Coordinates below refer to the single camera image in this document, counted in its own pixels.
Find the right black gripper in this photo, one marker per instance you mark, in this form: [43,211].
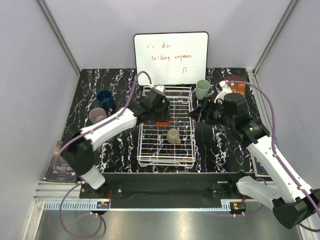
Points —
[208,105]

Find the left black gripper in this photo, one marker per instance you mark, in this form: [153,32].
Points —
[164,114]

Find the orange cup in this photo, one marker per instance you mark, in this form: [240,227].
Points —
[162,123]

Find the pale green cup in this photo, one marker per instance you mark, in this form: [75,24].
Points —
[202,89]

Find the dark blue mug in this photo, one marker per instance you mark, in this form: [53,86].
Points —
[106,99]

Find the mauve purple mug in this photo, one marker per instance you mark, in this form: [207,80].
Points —
[97,114]

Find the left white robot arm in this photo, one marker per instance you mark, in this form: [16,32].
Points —
[78,151]

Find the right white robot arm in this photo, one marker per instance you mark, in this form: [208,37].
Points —
[293,200]

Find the beige mug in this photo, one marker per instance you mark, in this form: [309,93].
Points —
[173,136]

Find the white whiteboard with red writing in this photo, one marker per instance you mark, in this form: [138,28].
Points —
[171,58]

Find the dark book with lit windows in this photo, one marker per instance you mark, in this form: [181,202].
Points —
[239,88]

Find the blue Nineteen Eighty-Four book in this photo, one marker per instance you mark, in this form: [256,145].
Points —
[258,168]

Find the right small circuit board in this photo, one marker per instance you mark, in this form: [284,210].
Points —
[238,205]

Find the small circuit board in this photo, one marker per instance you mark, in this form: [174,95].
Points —
[103,205]
[238,205]

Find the left small circuit board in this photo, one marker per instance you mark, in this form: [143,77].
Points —
[103,205]

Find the A Tale of Two Cities book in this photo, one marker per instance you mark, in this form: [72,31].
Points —
[59,171]

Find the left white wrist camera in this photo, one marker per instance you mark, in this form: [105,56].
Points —
[160,88]

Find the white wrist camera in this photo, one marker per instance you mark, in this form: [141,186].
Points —
[160,88]
[225,89]

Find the white wire dish rack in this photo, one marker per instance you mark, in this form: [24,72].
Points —
[153,146]

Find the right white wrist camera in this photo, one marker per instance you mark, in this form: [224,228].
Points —
[225,89]

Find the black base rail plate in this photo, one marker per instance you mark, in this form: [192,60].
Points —
[166,191]

